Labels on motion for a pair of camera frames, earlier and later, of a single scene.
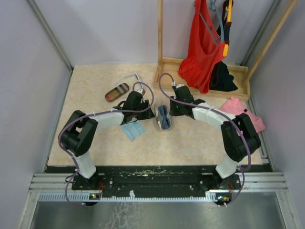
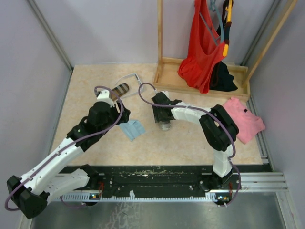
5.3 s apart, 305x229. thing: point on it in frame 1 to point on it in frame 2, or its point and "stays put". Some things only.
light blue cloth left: (133, 130) stays put
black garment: (220, 79) stays put
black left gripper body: (144, 115) to (113, 115)
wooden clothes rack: (167, 77) stays put
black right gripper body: (177, 109) to (159, 116)
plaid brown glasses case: (116, 92) stays put
